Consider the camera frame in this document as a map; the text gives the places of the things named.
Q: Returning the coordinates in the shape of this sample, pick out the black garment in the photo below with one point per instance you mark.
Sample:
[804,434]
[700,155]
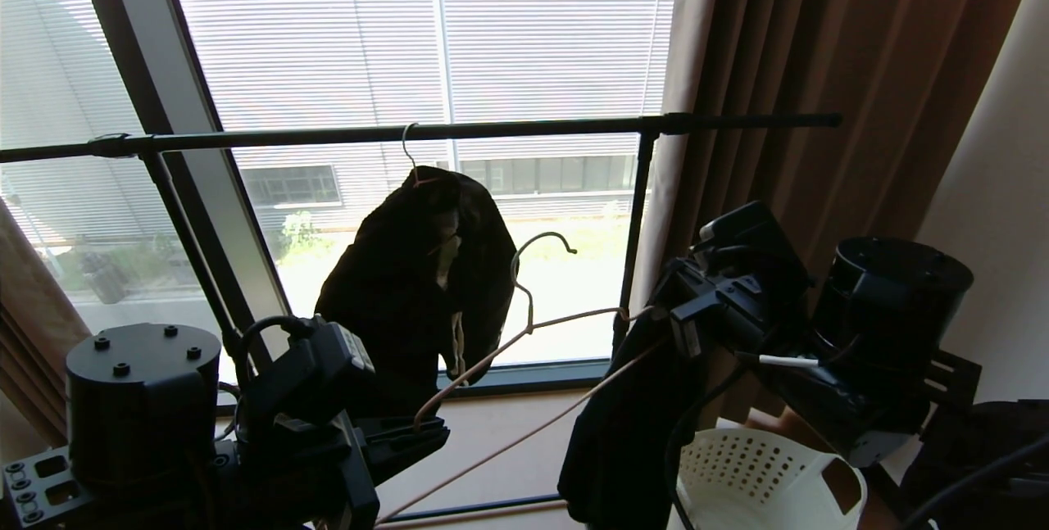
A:
[393,284]
[631,432]

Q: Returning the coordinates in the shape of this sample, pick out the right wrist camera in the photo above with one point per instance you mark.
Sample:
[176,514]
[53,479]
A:
[754,243]

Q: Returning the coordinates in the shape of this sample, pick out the window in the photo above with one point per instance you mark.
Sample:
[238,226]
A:
[344,30]

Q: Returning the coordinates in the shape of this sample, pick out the white laundry basket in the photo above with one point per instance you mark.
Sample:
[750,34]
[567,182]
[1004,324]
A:
[754,481]

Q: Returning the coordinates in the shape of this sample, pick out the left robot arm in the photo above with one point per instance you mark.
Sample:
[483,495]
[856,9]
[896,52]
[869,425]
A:
[139,407]

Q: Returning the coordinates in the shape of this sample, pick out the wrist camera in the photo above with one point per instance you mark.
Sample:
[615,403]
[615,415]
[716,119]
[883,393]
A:
[320,374]
[754,243]

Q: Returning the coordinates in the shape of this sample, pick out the black clothes rack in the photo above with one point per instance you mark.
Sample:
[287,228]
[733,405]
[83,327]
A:
[328,135]

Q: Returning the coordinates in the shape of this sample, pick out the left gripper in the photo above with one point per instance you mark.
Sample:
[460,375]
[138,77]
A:
[303,481]

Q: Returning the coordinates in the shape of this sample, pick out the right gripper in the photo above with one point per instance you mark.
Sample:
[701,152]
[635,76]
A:
[721,317]

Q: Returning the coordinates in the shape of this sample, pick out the brown curtain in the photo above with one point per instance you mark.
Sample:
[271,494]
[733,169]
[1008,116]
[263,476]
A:
[819,63]
[33,325]

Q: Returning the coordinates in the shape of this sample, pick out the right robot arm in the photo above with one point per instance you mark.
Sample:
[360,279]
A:
[893,309]

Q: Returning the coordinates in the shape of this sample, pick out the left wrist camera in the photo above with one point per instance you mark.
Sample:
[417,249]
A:
[320,374]

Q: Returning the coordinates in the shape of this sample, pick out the pink clothes hanger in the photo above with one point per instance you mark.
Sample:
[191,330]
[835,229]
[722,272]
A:
[565,319]
[406,149]

